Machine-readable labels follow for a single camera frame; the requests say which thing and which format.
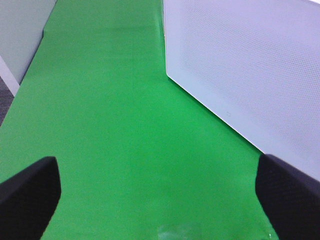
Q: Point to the white microwave door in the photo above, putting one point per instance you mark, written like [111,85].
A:
[256,65]

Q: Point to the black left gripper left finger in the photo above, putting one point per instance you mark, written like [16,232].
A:
[28,200]

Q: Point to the white partition panel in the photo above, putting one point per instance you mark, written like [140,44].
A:
[22,25]

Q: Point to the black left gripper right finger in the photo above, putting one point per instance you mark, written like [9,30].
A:
[289,198]

